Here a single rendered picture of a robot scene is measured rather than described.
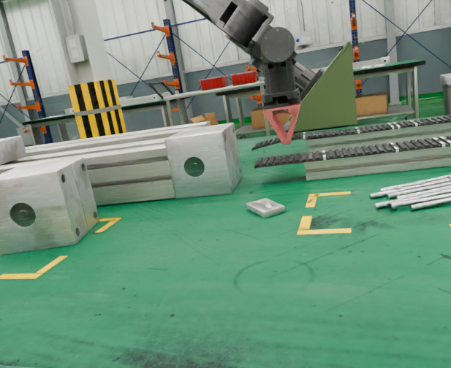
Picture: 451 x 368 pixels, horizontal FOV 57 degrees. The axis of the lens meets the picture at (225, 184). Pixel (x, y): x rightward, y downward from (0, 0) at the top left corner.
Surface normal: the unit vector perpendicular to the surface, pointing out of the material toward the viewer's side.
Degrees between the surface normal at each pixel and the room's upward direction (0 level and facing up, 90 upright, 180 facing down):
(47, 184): 90
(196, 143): 90
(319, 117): 90
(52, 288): 0
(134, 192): 90
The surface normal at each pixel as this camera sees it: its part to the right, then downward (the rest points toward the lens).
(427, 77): -0.28, 0.28
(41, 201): -0.04, 0.25
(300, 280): -0.16, -0.96
